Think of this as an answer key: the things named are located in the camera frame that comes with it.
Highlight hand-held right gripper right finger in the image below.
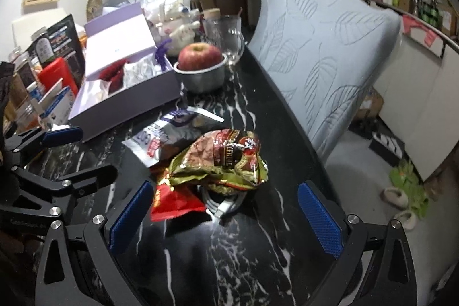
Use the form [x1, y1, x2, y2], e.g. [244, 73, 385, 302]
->
[297, 180, 418, 306]

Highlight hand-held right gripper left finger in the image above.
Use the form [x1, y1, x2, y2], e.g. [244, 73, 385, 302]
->
[35, 180, 155, 306]

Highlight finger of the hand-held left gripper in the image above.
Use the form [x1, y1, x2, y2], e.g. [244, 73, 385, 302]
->
[3, 127, 84, 153]
[11, 164, 119, 200]

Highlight clear zip bag of food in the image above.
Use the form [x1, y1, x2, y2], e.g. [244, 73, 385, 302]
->
[84, 80, 112, 102]

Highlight white purple snack packet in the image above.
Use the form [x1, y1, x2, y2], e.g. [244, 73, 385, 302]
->
[122, 107, 225, 167]

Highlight red fuzzy scrunchie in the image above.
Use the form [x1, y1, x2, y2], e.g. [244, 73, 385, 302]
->
[98, 59, 130, 91]

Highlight white cable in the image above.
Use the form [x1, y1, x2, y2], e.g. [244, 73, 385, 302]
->
[199, 184, 248, 221]

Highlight purple gift box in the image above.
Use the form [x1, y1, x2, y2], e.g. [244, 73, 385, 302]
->
[67, 1, 182, 142]

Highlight blue white carton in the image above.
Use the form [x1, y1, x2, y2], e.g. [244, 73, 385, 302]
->
[36, 78, 77, 127]

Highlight red box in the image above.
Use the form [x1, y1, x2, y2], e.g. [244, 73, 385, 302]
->
[38, 57, 79, 97]

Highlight clear jar with screw lid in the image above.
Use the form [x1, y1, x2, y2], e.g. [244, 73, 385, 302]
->
[16, 55, 40, 91]

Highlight white fluffy slipper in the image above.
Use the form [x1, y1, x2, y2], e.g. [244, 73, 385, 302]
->
[392, 209, 418, 231]
[381, 187, 409, 209]

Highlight tall dark label jar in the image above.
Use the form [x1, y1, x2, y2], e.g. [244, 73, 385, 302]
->
[34, 27, 54, 66]

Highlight green slippers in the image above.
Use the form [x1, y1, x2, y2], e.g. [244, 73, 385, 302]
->
[389, 159, 429, 219]

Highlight black printed pouch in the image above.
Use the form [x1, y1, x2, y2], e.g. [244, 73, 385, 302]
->
[25, 14, 87, 84]

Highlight black white striped box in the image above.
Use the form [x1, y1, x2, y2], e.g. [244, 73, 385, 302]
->
[369, 130, 404, 159]

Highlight woven fan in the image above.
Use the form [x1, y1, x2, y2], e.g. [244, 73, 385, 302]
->
[87, 0, 104, 23]

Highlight grey bag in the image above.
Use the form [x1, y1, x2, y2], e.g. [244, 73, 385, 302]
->
[102, 0, 130, 14]

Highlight metal bowl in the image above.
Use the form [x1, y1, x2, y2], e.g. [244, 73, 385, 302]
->
[174, 53, 229, 94]

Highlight red apple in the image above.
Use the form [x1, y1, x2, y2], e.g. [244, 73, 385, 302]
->
[178, 42, 223, 72]

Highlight plastic bag of food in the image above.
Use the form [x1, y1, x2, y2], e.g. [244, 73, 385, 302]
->
[141, 0, 194, 23]

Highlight leaf pattern covered chair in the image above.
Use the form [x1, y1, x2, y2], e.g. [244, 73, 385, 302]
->
[247, 0, 402, 159]

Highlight white counter cabinet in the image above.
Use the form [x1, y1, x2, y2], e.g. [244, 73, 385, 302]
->
[373, 1, 459, 181]

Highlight glass mug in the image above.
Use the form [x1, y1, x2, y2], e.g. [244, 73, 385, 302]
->
[204, 15, 246, 66]

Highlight pink cloth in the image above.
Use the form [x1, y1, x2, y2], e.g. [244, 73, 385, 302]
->
[402, 14, 440, 46]

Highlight row of bottles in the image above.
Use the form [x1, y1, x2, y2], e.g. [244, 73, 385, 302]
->
[371, 0, 459, 38]

